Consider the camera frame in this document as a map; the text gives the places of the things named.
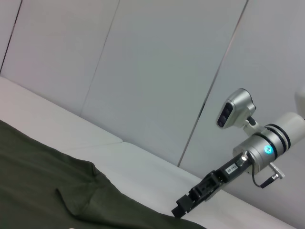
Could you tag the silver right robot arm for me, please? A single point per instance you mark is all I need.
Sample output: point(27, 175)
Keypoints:
point(269, 145)

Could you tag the dark green t-shirt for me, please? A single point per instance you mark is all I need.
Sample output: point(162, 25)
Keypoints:
point(47, 186)

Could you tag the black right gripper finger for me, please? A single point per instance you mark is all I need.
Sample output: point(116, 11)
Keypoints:
point(186, 199)
point(188, 207)

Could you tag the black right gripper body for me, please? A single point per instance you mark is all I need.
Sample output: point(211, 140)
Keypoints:
point(226, 171)

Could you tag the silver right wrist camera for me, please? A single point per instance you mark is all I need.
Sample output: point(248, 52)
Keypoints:
point(234, 107)

